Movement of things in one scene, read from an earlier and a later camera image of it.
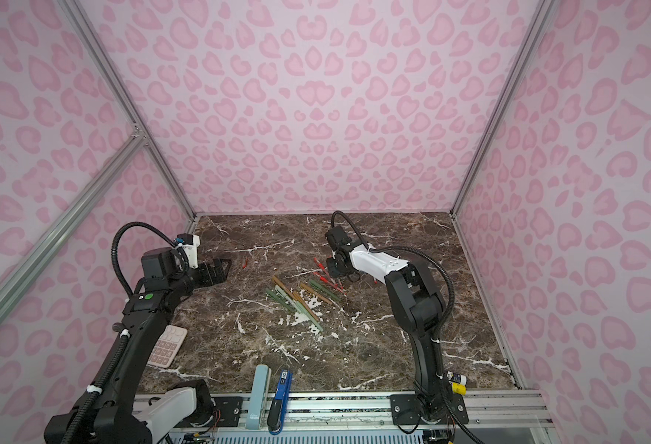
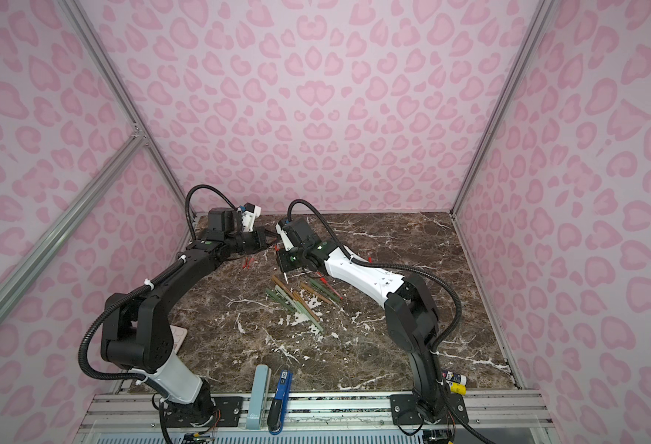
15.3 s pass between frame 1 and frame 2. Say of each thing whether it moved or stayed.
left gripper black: moved
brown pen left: stayed
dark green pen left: stayed
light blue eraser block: stayed
